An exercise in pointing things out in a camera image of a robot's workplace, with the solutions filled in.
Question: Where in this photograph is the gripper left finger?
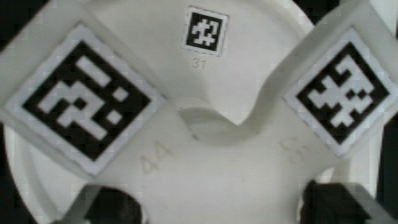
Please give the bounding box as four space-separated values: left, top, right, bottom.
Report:
53 185 143 224

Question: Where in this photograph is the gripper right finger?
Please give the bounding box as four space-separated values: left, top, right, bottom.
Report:
300 181 398 224

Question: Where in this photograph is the white cross-shaped table base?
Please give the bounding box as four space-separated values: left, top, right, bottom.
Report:
0 0 398 224

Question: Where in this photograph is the white cylindrical table leg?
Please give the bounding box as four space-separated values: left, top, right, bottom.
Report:
175 97 253 146

